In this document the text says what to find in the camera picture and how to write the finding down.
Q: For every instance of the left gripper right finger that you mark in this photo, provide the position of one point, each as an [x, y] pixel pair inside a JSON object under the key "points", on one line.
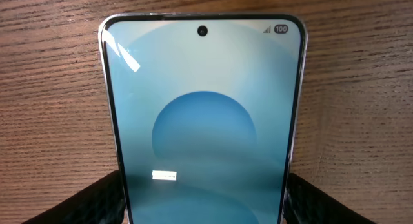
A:
{"points": [[306, 204]]}

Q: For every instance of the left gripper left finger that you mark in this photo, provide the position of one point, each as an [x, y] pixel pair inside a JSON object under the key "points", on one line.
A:
{"points": [[100, 203]]}

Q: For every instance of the blue screen Galaxy smartphone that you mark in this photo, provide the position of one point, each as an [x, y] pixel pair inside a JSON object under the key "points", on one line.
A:
{"points": [[203, 109]]}

